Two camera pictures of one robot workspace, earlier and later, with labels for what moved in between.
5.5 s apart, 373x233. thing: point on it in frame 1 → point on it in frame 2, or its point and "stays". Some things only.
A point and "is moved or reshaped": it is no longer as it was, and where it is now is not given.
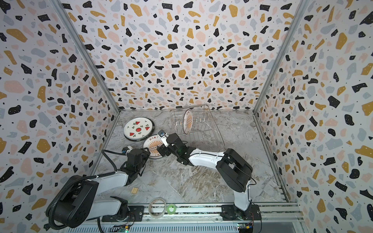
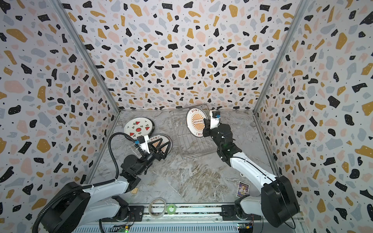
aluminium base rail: [287, 217] stays
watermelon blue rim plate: [138, 128] stays
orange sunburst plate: [188, 121] is moved or reshaped
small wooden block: [134, 190] stays
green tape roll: [171, 208] stays
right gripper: [168, 142] → [212, 131]
